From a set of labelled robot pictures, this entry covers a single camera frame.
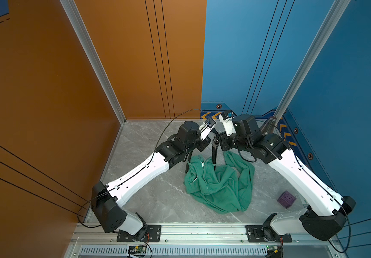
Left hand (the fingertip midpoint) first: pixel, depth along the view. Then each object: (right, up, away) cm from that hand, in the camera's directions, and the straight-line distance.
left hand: (207, 129), depth 73 cm
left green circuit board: (-30, -54, -1) cm, 61 cm away
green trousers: (+10, -29, +5) cm, 31 cm away
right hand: (+4, -3, -3) cm, 6 cm away
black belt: (+4, -13, +3) cm, 14 cm away
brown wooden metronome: (+40, +3, +24) cm, 47 cm away
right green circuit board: (+30, -54, 0) cm, 62 cm away
